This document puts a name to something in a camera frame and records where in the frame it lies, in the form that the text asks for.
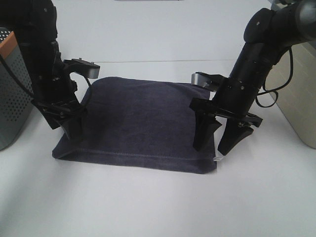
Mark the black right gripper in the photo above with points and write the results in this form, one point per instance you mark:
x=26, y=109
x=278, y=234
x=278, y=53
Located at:
x=237, y=127

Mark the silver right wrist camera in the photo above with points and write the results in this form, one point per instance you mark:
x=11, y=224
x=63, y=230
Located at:
x=207, y=81

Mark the grey perforated basket orange rim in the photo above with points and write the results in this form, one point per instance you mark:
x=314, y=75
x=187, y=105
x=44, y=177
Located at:
x=15, y=104

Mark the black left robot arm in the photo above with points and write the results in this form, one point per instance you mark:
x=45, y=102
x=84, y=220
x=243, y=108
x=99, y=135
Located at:
x=53, y=92

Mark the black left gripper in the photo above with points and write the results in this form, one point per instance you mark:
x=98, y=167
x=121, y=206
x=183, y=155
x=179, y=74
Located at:
x=69, y=116

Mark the beige bin grey rim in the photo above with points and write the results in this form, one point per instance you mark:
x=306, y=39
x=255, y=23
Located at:
x=294, y=73

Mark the dark navy towel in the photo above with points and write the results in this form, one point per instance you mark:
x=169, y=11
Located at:
x=140, y=123

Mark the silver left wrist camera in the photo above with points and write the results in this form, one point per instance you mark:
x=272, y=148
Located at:
x=84, y=68

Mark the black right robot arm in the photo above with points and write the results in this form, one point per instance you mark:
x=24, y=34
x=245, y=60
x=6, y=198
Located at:
x=242, y=87

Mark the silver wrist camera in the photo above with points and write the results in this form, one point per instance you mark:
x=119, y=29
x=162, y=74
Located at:
x=207, y=81
x=84, y=68

